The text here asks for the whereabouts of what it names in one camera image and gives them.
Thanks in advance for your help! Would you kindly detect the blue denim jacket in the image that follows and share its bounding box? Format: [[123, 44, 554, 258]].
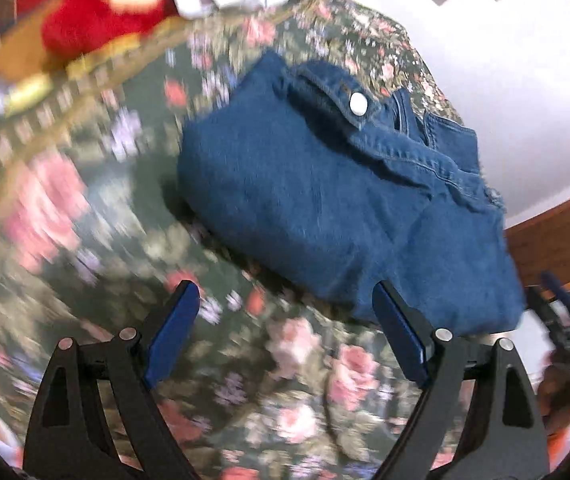
[[177, 52, 526, 337]]

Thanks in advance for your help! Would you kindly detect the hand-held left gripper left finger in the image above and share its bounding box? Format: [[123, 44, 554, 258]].
[[22, 280, 202, 480]]

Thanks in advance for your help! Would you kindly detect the red plush toy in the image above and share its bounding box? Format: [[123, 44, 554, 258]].
[[40, 0, 182, 57]]

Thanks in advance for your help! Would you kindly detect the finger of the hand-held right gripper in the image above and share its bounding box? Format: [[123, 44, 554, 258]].
[[539, 271, 570, 323]]

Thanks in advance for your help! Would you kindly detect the floral bed blanket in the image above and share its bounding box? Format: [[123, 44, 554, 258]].
[[0, 0, 518, 480]]

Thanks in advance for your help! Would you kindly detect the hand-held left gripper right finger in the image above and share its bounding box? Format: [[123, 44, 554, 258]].
[[372, 281, 552, 480]]

